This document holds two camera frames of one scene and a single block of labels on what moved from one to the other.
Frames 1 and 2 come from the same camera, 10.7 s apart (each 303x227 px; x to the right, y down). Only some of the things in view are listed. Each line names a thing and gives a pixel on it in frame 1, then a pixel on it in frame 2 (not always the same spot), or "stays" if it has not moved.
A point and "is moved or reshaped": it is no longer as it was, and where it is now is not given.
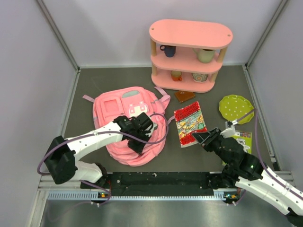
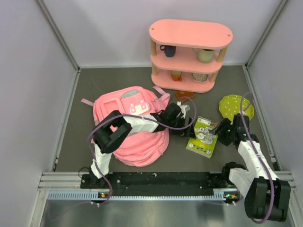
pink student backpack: x=109 y=104 stays
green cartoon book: x=245 y=137 is moved or reshaped
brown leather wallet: x=183 y=95 stays
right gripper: x=206 y=138 to x=219 y=130
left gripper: x=137 y=148 to x=185 y=132
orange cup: x=176 y=75 stays
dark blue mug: x=169 y=50 stays
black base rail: x=158 y=183 stays
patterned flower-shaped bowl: x=199 y=77 stays
